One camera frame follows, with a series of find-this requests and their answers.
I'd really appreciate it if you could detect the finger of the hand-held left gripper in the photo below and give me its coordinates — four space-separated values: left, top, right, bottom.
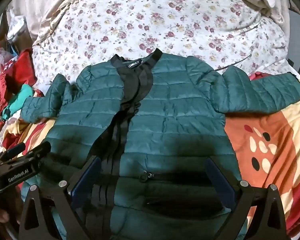
0 141 52 160

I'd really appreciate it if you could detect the floral duvet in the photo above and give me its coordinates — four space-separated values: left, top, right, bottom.
31 0 292 87

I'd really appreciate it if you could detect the beige satin cloth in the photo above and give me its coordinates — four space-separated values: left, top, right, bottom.
7 0 95 46

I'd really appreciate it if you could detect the red garment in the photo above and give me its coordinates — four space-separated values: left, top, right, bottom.
0 49 38 112

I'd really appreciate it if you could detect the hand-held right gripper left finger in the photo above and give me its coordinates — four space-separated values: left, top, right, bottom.
19 155 102 240

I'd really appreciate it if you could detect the teal cloth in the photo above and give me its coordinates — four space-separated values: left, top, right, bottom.
4 83 33 117

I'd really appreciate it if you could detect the orange printed blanket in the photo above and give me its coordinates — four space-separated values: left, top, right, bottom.
0 90 300 238

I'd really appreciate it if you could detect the green puffer jacket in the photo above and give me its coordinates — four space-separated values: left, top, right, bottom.
20 48 300 240

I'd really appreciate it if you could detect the person's left hand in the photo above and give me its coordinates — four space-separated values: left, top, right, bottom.
0 204 11 223

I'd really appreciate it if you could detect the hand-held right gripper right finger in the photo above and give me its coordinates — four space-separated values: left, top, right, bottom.
206 157 290 240

